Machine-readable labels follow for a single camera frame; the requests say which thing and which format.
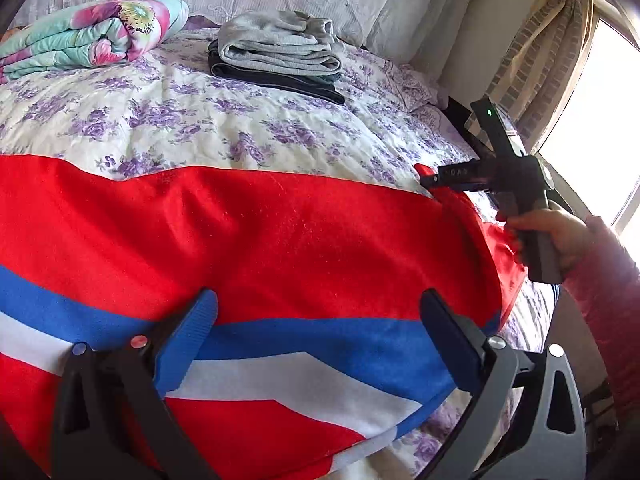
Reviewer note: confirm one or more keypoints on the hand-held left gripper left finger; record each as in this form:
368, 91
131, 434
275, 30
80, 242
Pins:
195, 320

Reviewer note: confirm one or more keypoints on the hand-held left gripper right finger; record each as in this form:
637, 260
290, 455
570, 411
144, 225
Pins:
435, 315

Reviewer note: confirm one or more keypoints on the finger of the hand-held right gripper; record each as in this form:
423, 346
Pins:
450, 177

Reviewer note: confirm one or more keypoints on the red pants with striped band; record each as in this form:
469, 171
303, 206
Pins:
250, 235

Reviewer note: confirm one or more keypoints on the folded black pants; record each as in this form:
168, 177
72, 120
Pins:
290, 82

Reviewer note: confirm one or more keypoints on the folded grey pants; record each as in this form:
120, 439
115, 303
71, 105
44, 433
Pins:
275, 45

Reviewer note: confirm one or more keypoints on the person's right hand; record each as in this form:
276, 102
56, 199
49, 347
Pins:
565, 235

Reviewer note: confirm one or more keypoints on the window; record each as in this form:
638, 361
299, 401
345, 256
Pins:
590, 135

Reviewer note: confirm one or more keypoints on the purple floral pillow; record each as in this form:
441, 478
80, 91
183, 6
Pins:
395, 80

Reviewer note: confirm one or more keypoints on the beige checked curtain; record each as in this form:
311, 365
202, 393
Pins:
545, 60

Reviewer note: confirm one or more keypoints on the purple floral bed quilt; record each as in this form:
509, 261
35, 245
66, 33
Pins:
200, 125

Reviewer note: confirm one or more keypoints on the folded teal floral blanket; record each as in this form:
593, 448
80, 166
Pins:
85, 35

